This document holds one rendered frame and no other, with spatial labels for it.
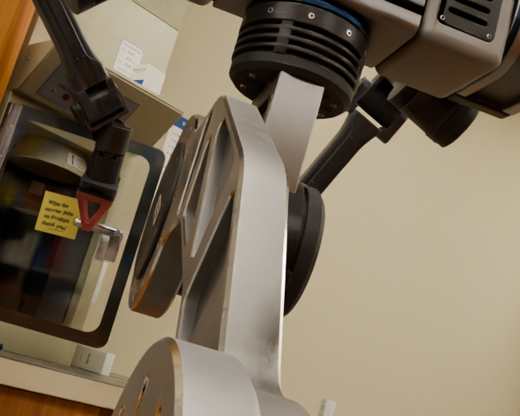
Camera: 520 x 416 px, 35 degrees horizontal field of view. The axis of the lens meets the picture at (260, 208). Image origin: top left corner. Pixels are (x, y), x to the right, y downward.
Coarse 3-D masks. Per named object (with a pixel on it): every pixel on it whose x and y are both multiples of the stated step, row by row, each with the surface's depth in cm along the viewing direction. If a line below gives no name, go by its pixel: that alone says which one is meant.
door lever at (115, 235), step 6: (78, 222) 150; (96, 228) 150; (102, 228) 150; (108, 228) 151; (114, 228) 151; (108, 234) 151; (114, 234) 151; (120, 234) 151; (114, 240) 155; (120, 240) 155
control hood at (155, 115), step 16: (32, 48) 157; (48, 48) 152; (32, 64) 154; (48, 64) 153; (16, 80) 157; (32, 80) 155; (128, 80) 162; (32, 96) 157; (128, 96) 164; (144, 96) 165; (64, 112) 162; (144, 112) 168; (160, 112) 169; (176, 112) 171; (144, 128) 171; (160, 128) 172
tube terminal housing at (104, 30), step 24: (120, 0) 173; (96, 24) 169; (120, 24) 173; (144, 24) 178; (24, 48) 159; (96, 48) 170; (144, 48) 178; (168, 48) 183; (0, 120) 155; (0, 336) 157; (24, 336) 160; (48, 336) 164; (48, 360) 164
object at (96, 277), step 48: (48, 144) 156; (144, 144) 160; (0, 192) 153; (144, 192) 158; (0, 240) 151; (48, 240) 153; (96, 240) 155; (0, 288) 150; (48, 288) 152; (96, 288) 153; (96, 336) 152
